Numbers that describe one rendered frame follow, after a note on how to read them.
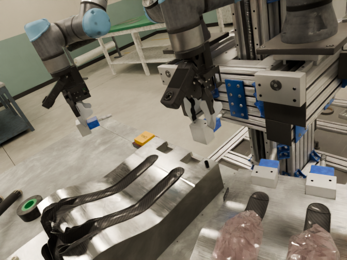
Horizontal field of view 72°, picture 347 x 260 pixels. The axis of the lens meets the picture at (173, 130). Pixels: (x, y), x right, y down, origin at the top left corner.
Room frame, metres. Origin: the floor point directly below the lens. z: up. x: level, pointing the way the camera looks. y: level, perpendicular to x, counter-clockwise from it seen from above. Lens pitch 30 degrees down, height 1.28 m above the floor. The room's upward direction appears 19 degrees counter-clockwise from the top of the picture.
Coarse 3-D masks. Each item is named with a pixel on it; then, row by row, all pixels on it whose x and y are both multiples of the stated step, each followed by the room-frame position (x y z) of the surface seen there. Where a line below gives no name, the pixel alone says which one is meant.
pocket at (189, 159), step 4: (184, 156) 0.51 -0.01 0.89; (188, 156) 0.52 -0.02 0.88; (192, 156) 0.52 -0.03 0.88; (180, 160) 0.50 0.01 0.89; (184, 160) 0.51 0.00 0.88; (188, 160) 0.52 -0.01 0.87; (192, 160) 0.52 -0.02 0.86; (196, 160) 0.51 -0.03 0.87; (200, 160) 0.49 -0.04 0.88; (188, 164) 0.51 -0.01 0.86; (192, 164) 0.50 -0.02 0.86; (196, 164) 0.50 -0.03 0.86
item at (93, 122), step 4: (104, 116) 0.85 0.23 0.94; (108, 116) 0.85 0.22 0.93; (76, 120) 0.85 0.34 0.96; (84, 120) 0.82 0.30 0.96; (88, 120) 0.84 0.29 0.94; (92, 120) 0.83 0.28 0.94; (96, 120) 0.83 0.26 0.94; (100, 120) 0.84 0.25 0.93; (76, 124) 0.81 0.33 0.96; (80, 124) 0.81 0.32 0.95; (88, 124) 0.82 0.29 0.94; (92, 124) 0.82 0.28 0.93; (96, 124) 0.82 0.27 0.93; (80, 128) 0.81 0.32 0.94; (84, 128) 0.81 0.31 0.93; (88, 128) 0.81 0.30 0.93; (92, 128) 0.82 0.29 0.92; (80, 132) 0.81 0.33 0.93; (84, 132) 0.81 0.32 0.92; (88, 132) 0.81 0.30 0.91; (84, 136) 0.81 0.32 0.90
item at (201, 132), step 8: (224, 112) 0.60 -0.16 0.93; (200, 120) 0.55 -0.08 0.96; (216, 120) 0.55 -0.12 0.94; (192, 128) 0.54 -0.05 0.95; (200, 128) 0.52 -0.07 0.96; (208, 128) 0.52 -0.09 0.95; (216, 128) 0.54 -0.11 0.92; (192, 136) 0.55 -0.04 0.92; (200, 136) 0.52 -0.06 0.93; (208, 136) 0.52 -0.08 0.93
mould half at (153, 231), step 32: (128, 160) 0.59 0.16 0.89; (160, 160) 0.53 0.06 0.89; (64, 192) 0.48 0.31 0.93; (128, 192) 0.46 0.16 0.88; (192, 192) 0.39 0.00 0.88; (64, 224) 0.37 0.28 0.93; (128, 224) 0.34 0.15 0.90; (160, 224) 0.34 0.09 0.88; (32, 256) 0.38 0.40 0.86; (64, 256) 0.29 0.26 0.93; (96, 256) 0.27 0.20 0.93; (128, 256) 0.29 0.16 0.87
